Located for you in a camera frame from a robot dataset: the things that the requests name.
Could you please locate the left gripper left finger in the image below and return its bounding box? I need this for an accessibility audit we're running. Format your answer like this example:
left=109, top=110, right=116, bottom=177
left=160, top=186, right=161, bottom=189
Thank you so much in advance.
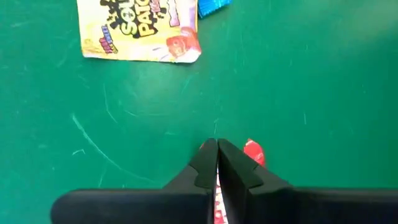
left=50, top=138, right=219, bottom=224

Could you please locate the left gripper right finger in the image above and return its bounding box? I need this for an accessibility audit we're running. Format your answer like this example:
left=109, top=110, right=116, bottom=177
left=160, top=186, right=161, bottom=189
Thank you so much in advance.
left=217, top=138, right=398, bottom=224

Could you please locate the red candy packet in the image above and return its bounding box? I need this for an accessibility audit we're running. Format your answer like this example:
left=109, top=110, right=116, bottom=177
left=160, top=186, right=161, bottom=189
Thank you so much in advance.
left=198, top=138, right=266, bottom=224

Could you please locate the white blue Hershey's bar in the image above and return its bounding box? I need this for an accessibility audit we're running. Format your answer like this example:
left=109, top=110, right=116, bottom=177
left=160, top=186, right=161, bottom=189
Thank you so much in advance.
left=197, top=0, right=233, bottom=19

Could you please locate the green table mat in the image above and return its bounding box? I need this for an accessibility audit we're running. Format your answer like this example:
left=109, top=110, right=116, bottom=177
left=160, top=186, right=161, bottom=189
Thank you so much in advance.
left=0, top=0, right=398, bottom=224

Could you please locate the yellow Sour Patch Kids packet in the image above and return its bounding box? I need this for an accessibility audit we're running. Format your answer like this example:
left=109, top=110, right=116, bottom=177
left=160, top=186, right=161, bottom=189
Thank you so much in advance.
left=76, top=0, right=202, bottom=63

